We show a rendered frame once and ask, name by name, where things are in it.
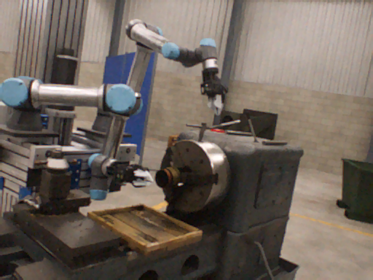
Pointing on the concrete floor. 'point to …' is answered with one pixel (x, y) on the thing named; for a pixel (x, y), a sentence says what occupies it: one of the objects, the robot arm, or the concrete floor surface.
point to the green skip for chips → (357, 190)
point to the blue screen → (113, 71)
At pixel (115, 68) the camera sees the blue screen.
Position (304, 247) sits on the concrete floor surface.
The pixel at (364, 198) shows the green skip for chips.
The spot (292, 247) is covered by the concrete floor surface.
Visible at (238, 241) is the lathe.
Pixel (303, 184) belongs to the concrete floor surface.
